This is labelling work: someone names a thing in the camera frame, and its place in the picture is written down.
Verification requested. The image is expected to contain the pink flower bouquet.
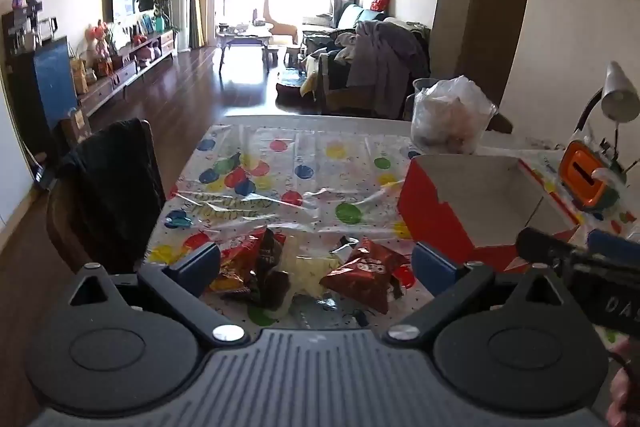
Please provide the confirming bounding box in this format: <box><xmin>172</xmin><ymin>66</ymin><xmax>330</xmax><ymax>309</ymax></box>
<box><xmin>84</xmin><ymin>19</ymin><xmax>119</xmax><ymax>58</ymax></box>

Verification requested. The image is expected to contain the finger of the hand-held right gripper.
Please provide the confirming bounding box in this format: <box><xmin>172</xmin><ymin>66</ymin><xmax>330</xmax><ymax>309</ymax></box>
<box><xmin>515</xmin><ymin>227</ymin><xmax>589</xmax><ymax>269</ymax></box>
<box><xmin>586</xmin><ymin>228</ymin><xmax>640</xmax><ymax>259</ymax></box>

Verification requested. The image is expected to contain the person's right hand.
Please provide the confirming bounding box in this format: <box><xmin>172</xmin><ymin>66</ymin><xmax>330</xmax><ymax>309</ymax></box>
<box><xmin>605</xmin><ymin>336</ymin><xmax>640</xmax><ymax>427</ymax></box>

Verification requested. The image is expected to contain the dark sofa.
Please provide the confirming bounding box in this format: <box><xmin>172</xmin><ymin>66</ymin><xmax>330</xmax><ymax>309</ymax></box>
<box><xmin>302</xmin><ymin>3</ymin><xmax>392</xmax><ymax>58</ymax></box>

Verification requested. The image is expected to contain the round floor cushion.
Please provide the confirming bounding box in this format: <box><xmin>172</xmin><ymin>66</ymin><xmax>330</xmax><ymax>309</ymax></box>
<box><xmin>275</xmin><ymin>67</ymin><xmax>319</xmax><ymax>108</ymax></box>

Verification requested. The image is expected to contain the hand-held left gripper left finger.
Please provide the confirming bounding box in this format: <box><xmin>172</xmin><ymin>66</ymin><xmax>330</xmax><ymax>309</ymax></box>
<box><xmin>67</xmin><ymin>242</ymin><xmax>249</xmax><ymax>350</ymax></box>

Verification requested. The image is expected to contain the yellow paper bag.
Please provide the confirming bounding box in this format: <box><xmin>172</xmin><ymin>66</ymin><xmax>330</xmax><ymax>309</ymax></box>
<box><xmin>69</xmin><ymin>57</ymin><xmax>89</xmax><ymax>96</ymax></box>

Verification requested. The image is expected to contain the balloon print plastic tablecloth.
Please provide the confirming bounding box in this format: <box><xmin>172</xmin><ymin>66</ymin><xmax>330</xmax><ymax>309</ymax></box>
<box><xmin>145</xmin><ymin>122</ymin><xmax>640</xmax><ymax>350</ymax></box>

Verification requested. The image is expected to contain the clear plastic bag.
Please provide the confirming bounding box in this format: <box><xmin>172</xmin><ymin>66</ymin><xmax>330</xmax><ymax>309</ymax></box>
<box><xmin>415</xmin><ymin>75</ymin><xmax>494</xmax><ymax>156</ymax></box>

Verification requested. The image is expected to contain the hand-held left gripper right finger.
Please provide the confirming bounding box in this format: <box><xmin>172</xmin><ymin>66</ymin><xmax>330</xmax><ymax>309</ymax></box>
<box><xmin>382</xmin><ymin>241</ymin><xmax>568</xmax><ymax>350</ymax></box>

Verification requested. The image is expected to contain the wooden armchair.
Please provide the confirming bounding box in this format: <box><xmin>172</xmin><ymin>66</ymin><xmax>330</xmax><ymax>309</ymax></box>
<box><xmin>317</xmin><ymin>51</ymin><xmax>417</xmax><ymax>118</ymax></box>

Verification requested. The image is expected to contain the pile of clothes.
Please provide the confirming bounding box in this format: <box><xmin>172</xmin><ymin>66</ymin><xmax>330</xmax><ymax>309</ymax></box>
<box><xmin>334</xmin><ymin>19</ymin><xmax>432</xmax><ymax>94</ymax></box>

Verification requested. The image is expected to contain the orange red chip packet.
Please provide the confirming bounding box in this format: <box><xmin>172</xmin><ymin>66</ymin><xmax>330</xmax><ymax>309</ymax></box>
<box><xmin>210</xmin><ymin>229</ymin><xmax>268</xmax><ymax>297</ymax></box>

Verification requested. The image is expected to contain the dark brown snack packet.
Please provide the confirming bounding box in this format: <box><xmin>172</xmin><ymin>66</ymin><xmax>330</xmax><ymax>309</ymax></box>
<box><xmin>259</xmin><ymin>269</ymin><xmax>292</xmax><ymax>310</ymax></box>
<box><xmin>255</xmin><ymin>227</ymin><xmax>287</xmax><ymax>271</ymax></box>

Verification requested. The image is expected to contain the cream snack packet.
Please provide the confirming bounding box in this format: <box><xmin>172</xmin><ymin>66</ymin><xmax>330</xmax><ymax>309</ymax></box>
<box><xmin>277</xmin><ymin>252</ymin><xmax>347</xmax><ymax>319</ymax></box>

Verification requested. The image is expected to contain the red foil snack packet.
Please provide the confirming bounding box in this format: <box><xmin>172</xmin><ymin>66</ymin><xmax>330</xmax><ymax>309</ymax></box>
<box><xmin>320</xmin><ymin>237</ymin><xmax>411</xmax><ymax>315</ymax></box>

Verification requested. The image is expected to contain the white desk lamp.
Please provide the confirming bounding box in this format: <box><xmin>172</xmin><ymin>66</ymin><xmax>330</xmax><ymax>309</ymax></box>
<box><xmin>572</xmin><ymin>61</ymin><xmax>640</xmax><ymax>168</ymax></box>

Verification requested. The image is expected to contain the silver foil snack packet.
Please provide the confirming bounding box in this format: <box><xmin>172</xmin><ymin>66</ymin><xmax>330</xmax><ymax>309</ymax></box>
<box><xmin>325</xmin><ymin>234</ymin><xmax>359</xmax><ymax>265</ymax></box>

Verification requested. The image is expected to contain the black fuzzy cloth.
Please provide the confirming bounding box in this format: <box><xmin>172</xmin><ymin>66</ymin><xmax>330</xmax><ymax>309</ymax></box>
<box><xmin>57</xmin><ymin>118</ymin><xmax>167</xmax><ymax>274</ymax></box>

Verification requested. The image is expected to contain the dark cabinet with blue panel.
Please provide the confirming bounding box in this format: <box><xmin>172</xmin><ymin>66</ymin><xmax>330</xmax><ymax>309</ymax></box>
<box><xmin>1</xmin><ymin>3</ymin><xmax>79</xmax><ymax>148</ymax></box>

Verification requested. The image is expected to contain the wooden television cabinet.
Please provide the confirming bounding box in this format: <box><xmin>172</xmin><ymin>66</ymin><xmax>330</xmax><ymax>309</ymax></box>
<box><xmin>77</xmin><ymin>28</ymin><xmax>179</xmax><ymax>118</ymax></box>

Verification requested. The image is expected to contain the wooden coffee table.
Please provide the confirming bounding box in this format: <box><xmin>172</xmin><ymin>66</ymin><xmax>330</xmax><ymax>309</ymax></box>
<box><xmin>215</xmin><ymin>22</ymin><xmax>274</xmax><ymax>70</ymax></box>

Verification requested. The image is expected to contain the giraffe figure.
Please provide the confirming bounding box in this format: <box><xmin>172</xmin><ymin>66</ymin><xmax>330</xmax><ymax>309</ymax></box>
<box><xmin>257</xmin><ymin>0</ymin><xmax>300</xmax><ymax>44</ymax></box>

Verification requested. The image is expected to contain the red cardboard box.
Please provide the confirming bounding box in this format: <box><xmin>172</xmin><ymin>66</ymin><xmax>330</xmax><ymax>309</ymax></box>
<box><xmin>397</xmin><ymin>154</ymin><xmax>596</xmax><ymax>275</ymax></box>

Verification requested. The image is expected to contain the black coffee machine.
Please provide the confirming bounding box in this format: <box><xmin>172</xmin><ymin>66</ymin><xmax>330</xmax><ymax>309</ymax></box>
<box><xmin>2</xmin><ymin>2</ymin><xmax>59</xmax><ymax>54</ymax></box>

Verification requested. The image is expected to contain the clear plastic tub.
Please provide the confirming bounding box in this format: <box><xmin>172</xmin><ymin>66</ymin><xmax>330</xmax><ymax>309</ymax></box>
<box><xmin>411</xmin><ymin>78</ymin><xmax>499</xmax><ymax>156</ymax></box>

